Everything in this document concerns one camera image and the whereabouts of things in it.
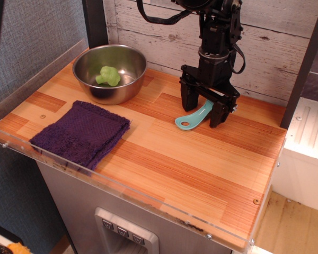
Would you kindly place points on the purple folded towel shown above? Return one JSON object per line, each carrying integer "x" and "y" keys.
{"x": 84, "y": 135}

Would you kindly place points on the clear acrylic edge guard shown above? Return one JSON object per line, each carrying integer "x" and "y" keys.
{"x": 212, "y": 182}

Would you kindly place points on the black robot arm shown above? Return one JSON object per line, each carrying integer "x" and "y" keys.
{"x": 220, "y": 29}

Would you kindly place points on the dark vertical frame post right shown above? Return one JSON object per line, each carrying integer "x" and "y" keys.
{"x": 301, "y": 78}

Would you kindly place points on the stainless steel bowl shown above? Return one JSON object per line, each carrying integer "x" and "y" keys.
{"x": 130, "y": 63}

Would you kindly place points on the white toy sink unit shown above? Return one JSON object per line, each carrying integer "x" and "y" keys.
{"x": 296, "y": 174}

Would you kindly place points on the yellow object bottom left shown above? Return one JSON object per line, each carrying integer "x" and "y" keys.
{"x": 18, "y": 248}

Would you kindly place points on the dark vertical frame post left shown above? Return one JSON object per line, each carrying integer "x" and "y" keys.
{"x": 96, "y": 27}

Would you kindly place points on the grey toy fridge cabinet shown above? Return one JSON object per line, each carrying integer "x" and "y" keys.
{"x": 100, "y": 222}

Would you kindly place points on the dark vertical frame post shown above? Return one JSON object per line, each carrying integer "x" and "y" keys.
{"x": 96, "y": 27}
{"x": 301, "y": 78}

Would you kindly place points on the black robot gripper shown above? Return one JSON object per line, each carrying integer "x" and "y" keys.
{"x": 211, "y": 79}

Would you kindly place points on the green toy broccoli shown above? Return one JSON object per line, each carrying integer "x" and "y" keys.
{"x": 108, "y": 75}

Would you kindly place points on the teal dish brush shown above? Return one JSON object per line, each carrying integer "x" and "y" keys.
{"x": 191, "y": 121}

